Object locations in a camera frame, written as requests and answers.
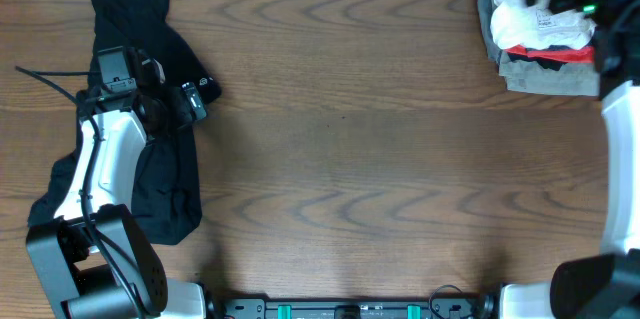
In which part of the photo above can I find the black t-shirt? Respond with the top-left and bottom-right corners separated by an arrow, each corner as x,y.
27,0 -> 223,246

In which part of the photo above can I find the folded olive grey garment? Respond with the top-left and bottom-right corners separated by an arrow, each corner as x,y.
477,0 -> 599,96

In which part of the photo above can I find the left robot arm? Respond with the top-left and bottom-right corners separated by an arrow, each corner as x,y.
26,83 -> 210,318

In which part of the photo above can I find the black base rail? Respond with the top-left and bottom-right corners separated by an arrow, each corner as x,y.
222,295 -> 498,319

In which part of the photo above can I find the black garment with red trim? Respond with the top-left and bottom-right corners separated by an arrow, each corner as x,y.
505,45 -> 595,71

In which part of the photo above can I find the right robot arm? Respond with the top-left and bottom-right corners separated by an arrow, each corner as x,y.
474,0 -> 639,319

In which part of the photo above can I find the white t-shirt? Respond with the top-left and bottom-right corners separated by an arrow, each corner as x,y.
490,0 -> 596,50

